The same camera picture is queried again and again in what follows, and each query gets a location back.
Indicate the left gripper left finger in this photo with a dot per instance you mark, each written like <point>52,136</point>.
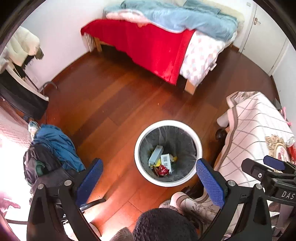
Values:
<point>52,205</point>

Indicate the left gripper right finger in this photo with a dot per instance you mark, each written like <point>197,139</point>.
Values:
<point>254,220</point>

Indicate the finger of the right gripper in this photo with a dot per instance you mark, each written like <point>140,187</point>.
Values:
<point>262,172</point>
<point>283,166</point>

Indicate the blue white milk carton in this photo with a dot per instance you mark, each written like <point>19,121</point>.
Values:
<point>157,152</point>

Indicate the black trash bag liner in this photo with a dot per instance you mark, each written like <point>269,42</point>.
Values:
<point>177,143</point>

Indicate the white round trash bin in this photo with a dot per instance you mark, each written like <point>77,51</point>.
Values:
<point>184,127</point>

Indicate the white grid tablecloth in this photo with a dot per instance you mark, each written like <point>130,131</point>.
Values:
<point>256,130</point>

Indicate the pink panther plush toy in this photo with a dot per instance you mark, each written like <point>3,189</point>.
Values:
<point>284,115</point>

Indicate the blue clothes pile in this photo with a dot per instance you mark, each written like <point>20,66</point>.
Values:
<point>60,146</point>

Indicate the white door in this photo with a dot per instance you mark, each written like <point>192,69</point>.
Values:
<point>266,43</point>

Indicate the black chair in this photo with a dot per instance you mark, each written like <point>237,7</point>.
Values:
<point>22,96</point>

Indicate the pink patterned mattress cover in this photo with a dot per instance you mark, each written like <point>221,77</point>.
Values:
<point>201,56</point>

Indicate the red bed sheet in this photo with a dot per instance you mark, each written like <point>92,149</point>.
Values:
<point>157,50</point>

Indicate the light blue duvet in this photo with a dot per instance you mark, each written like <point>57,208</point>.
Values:
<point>193,15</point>

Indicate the cream puffer jacket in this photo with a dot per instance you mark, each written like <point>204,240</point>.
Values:
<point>20,48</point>

